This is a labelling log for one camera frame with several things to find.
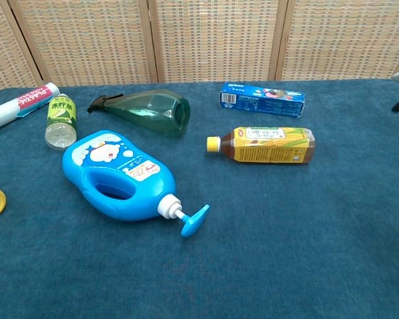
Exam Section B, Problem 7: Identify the blue table cloth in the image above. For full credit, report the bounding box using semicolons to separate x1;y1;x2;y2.
0;78;399;319

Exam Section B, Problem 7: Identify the blue pump detergent bottle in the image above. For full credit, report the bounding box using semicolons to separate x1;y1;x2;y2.
61;130;211;238

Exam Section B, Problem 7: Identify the woven folding screen panel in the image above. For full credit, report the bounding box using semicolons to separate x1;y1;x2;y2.
275;0;399;82
0;0;43;98
148;0;289;84
7;0;158;88

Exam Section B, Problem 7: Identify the tea bottle yellow label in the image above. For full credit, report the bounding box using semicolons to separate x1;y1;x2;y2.
206;126;317;165

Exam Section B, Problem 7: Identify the plastic food wrap roll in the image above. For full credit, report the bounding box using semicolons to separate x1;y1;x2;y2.
0;82;61;136

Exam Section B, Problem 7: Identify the clear bottle green label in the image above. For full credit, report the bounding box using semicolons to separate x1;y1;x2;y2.
44;93;78;152

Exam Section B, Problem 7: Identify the green transparent spray bottle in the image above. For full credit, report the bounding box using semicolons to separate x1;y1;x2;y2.
87;89;191;134

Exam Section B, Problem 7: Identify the blue rectangular cardboard box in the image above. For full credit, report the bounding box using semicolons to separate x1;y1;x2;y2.
219;82;306;119

